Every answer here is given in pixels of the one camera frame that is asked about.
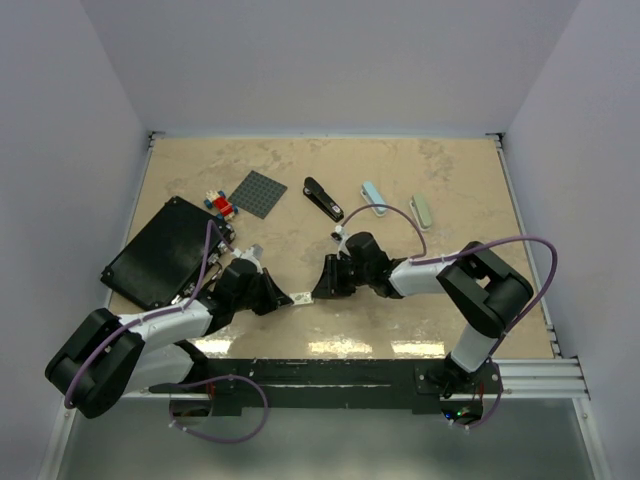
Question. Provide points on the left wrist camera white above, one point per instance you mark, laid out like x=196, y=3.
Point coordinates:
x=252, y=254

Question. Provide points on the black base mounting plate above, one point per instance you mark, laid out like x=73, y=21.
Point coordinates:
x=416, y=385

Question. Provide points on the grey lego baseplate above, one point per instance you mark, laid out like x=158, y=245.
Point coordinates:
x=257, y=194

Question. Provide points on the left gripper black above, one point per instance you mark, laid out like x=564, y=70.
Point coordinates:
x=274, y=296

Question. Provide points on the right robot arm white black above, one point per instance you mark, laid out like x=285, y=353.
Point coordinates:
x=487, y=291

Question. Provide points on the black stapler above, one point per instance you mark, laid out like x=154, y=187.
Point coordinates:
x=314, y=192

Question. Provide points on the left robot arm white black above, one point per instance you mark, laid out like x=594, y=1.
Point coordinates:
x=95, y=366

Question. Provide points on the light blue stapler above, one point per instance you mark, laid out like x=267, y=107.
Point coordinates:
x=372, y=197

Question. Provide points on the black flat case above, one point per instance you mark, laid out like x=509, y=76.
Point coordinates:
x=163, y=261

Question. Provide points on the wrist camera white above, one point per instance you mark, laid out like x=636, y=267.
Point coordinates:
x=252, y=254
x=340, y=237

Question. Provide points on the white staple box sleeve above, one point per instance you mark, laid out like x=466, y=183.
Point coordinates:
x=302, y=298

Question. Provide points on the red blue lego car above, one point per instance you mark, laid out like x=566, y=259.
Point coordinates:
x=218, y=200

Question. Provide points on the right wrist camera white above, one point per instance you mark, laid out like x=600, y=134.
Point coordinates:
x=340, y=237

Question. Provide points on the light green stapler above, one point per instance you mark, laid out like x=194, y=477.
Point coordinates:
x=421, y=212

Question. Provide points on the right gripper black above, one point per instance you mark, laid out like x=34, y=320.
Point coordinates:
x=330, y=284

